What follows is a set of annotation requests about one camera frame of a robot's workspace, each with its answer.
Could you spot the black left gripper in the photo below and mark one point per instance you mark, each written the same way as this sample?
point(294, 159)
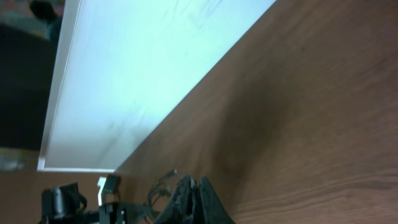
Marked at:
point(124, 213)

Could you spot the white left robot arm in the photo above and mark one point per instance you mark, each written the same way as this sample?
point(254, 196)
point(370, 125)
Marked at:
point(65, 205)

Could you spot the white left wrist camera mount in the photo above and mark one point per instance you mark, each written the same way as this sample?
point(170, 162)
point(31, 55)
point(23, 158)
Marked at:
point(108, 186)

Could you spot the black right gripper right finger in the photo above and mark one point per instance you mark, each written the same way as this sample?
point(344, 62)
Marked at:
point(208, 208)

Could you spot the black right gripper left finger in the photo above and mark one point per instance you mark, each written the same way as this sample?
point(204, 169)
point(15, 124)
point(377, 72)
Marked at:
point(178, 205)

